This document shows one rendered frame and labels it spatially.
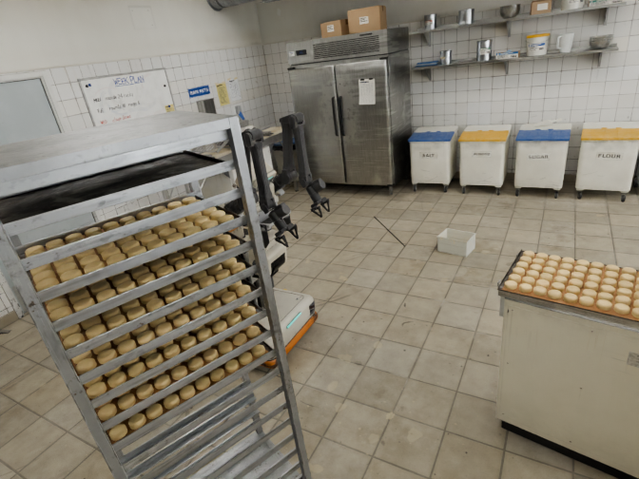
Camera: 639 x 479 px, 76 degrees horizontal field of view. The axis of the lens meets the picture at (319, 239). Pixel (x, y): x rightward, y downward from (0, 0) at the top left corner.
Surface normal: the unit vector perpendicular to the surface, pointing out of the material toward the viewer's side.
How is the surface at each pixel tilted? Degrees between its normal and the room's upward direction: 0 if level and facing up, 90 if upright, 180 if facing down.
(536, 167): 90
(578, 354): 90
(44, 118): 90
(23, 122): 90
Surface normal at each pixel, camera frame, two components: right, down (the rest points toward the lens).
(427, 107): -0.48, 0.43
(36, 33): 0.87, 0.11
